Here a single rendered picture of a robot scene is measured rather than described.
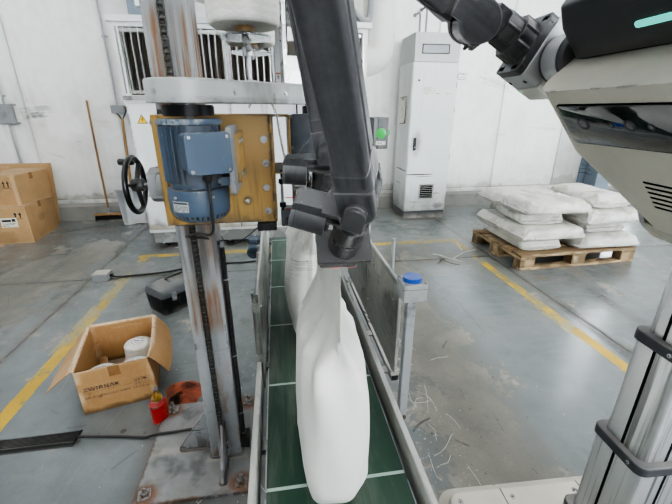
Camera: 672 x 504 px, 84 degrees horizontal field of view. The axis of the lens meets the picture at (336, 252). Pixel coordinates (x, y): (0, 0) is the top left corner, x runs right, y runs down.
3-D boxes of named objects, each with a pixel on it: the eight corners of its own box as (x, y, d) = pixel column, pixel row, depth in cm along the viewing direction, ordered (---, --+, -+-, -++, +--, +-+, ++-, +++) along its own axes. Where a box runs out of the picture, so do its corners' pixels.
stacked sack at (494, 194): (560, 205, 360) (564, 190, 355) (495, 207, 354) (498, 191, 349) (534, 196, 400) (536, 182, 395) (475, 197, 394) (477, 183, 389)
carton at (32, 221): (35, 242, 406) (24, 206, 391) (-8, 245, 397) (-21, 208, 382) (59, 226, 460) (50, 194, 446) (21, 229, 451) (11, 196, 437)
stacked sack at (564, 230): (587, 241, 335) (591, 225, 330) (521, 245, 324) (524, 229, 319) (553, 227, 374) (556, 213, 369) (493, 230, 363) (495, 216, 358)
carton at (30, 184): (20, 206, 393) (11, 175, 382) (-17, 206, 393) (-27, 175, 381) (53, 195, 440) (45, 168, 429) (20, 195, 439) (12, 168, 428)
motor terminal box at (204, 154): (235, 183, 88) (230, 131, 83) (190, 188, 82) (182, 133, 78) (224, 178, 94) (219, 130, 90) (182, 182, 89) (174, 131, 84)
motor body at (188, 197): (228, 224, 94) (217, 118, 85) (164, 226, 92) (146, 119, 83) (234, 209, 108) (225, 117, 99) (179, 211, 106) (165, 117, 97)
